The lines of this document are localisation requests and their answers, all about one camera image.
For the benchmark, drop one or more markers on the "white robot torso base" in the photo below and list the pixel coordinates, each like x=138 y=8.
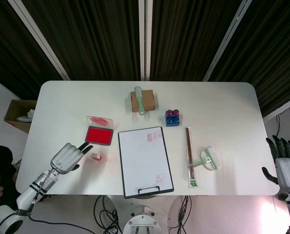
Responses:
x=141 y=223

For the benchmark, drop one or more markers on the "purple toy block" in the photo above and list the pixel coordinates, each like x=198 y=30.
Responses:
x=173 y=113

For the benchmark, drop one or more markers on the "brown cardboard box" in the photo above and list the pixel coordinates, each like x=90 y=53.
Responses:
x=148 y=101

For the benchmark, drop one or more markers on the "black clipboard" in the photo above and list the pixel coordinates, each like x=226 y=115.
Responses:
x=147 y=192

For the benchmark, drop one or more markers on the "white stamp with red base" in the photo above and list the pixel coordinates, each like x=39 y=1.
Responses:
x=96 y=156

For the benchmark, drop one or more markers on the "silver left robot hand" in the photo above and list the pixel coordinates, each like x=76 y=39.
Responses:
x=64 y=157

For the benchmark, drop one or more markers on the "red ink pad with lid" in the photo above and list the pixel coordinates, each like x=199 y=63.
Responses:
x=98 y=135

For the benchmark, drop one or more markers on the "packaged brown chopsticks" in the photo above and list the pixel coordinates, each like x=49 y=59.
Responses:
x=189 y=151

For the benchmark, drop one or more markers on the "blue toy block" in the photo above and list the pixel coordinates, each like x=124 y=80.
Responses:
x=173 y=122

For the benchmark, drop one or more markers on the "dark pleated curtain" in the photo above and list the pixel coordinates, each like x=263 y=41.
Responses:
x=98 y=36

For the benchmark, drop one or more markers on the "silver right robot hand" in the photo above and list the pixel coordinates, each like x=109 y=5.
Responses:
x=287 y=168

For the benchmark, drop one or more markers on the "white paper sheet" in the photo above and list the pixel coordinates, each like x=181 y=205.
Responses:
x=142 y=158

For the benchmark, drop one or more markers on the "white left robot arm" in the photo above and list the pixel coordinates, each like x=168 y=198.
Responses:
x=27 y=192

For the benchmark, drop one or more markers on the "green fan-shaped brush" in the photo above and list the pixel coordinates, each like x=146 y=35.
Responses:
x=198 y=162

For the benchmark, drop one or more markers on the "white frame post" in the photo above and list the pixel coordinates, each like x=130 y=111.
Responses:
x=145 y=39
x=40 y=41
x=226 y=41

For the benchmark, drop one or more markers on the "open cardboard box with items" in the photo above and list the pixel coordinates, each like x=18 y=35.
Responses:
x=13 y=109

